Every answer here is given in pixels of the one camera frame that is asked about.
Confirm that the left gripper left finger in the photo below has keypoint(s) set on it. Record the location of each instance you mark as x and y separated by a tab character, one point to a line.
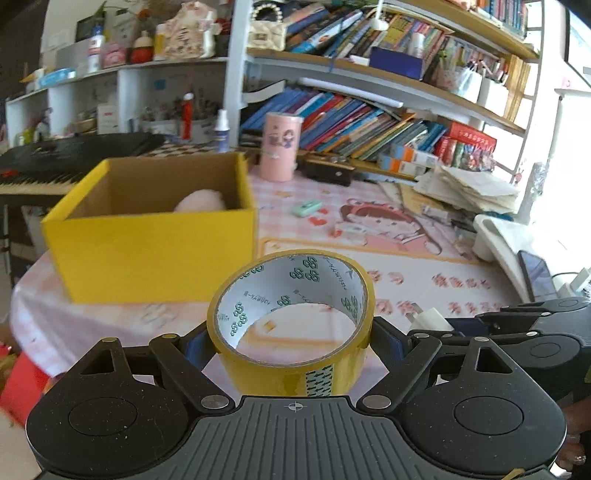
180	360

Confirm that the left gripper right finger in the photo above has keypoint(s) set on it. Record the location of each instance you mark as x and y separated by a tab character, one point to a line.
408	360

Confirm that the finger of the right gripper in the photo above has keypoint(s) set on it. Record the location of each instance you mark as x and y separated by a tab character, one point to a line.
558	316
470	327

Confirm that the white charger plug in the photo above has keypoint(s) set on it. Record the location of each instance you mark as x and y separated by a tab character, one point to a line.
430	319

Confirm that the yellow tape roll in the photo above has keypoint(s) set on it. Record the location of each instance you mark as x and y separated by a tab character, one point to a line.
272	284

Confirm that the pink plush pig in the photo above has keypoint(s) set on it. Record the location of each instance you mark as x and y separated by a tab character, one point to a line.
203	200

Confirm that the mint green correction tape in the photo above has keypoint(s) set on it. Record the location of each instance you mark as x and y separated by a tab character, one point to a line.
306	209

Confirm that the person right hand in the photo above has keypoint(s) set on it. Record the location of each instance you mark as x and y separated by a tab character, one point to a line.
574	455

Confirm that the black smartphone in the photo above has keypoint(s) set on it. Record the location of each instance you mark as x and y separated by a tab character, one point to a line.
538	279

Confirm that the white desk mat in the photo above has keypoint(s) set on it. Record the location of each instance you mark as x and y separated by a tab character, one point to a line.
455	288

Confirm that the white desk lamp base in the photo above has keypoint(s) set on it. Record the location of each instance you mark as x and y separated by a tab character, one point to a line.
500	240

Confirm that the stack of papers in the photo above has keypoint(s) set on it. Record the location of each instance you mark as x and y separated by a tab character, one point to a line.
472	191

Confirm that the yellow cardboard box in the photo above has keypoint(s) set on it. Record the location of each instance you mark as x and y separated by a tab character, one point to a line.
115	237

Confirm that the red dictionary book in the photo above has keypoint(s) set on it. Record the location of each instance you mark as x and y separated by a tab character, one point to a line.
468	135

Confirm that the dark brown wooden box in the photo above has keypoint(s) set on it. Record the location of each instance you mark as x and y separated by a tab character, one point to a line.
329	169

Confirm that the wooden chess board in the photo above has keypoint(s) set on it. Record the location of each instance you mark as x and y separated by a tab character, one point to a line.
175	150

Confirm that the pink cylinder humidifier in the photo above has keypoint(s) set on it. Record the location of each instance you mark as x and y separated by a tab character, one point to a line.
281	139

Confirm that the spray bottle blue label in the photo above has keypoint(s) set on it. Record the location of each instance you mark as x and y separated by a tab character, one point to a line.
221	132

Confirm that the black electronic keyboard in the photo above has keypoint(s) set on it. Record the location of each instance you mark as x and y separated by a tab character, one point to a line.
52	168

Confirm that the white bookshelf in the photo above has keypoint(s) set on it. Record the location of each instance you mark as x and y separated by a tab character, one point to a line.
367	76

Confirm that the white quilted handbag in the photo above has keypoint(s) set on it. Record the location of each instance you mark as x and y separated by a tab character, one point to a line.
267	34

